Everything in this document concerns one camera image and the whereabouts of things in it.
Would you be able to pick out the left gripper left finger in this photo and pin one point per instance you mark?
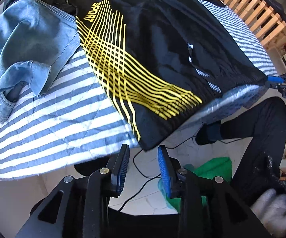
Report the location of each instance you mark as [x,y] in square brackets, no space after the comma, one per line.
[79,207]

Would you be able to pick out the blue denim jacket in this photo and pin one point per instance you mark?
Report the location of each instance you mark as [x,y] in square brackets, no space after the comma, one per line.
[36,41]

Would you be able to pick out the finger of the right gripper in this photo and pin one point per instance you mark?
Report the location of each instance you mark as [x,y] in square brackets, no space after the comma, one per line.
[275,79]

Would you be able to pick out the wooden slatted bed rail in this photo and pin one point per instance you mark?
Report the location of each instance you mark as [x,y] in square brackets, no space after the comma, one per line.
[262,19]

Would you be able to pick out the white gloved hand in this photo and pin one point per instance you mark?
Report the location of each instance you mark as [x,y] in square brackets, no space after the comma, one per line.
[270,209]

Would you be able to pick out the person black trouser leg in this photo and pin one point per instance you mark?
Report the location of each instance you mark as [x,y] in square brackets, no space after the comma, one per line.
[259,168]

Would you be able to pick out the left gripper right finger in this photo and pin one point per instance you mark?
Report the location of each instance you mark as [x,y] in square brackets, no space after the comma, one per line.
[208,207]

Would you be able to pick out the black yellow sport pants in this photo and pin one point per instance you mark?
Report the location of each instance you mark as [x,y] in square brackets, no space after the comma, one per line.
[160,61]

